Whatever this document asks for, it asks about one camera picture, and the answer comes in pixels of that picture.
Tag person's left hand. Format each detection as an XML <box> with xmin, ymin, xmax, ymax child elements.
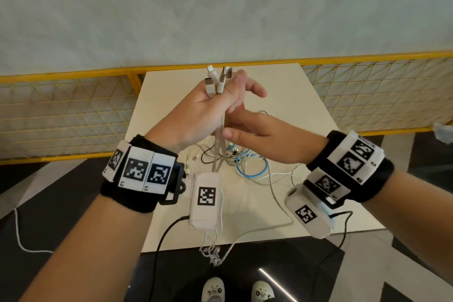
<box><xmin>145</xmin><ymin>68</ymin><xmax>268</xmax><ymax>154</ymax></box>

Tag person's right hand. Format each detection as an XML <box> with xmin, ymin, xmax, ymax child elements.
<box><xmin>222</xmin><ymin>110</ymin><xmax>328</xmax><ymax>165</ymax></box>

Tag blue cable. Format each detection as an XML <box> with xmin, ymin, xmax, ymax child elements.
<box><xmin>207</xmin><ymin>66</ymin><xmax>234</xmax><ymax>267</ymax></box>
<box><xmin>236</xmin><ymin>151</ymin><xmax>268</xmax><ymax>180</ymax></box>

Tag person's right forearm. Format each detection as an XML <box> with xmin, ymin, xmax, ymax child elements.
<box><xmin>361</xmin><ymin>169</ymin><xmax>453</xmax><ymax>281</ymax></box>

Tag person's left forearm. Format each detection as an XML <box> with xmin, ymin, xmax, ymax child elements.
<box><xmin>19</xmin><ymin>193</ymin><xmax>156</xmax><ymax>302</ymax></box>

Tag white table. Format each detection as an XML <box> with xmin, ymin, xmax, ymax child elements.
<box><xmin>141</xmin><ymin>63</ymin><xmax>386</xmax><ymax>253</ymax></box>

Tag yellow mesh fence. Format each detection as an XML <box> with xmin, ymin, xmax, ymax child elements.
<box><xmin>0</xmin><ymin>50</ymin><xmax>453</xmax><ymax>165</ymax></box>

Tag white shoe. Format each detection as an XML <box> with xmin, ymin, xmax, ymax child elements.
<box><xmin>201</xmin><ymin>277</ymin><xmax>227</xmax><ymax>302</ymax></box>
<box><xmin>251</xmin><ymin>280</ymin><xmax>276</xmax><ymax>302</ymax></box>

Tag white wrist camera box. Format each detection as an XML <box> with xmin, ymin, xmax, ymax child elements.
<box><xmin>188</xmin><ymin>172</ymin><xmax>221</xmax><ymax>231</ymax></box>
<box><xmin>284</xmin><ymin>185</ymin><xmax>335</xmax><ymax>240</ymax></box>

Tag black camera cable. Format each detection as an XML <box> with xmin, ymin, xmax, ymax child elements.
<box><xmin>148</xmin><ymin>216</ymin><xmax>192</xmax><ymax>302</ymax></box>
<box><xmin>311</xmin><ymin>210</ymin><xmax>354</xmax><ymax>270</ymax></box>

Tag white floor cord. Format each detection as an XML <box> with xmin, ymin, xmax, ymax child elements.
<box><xmin>14</xmin><ymin>208</ymin><xmax>54</xmax><ymax>253</ymax></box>

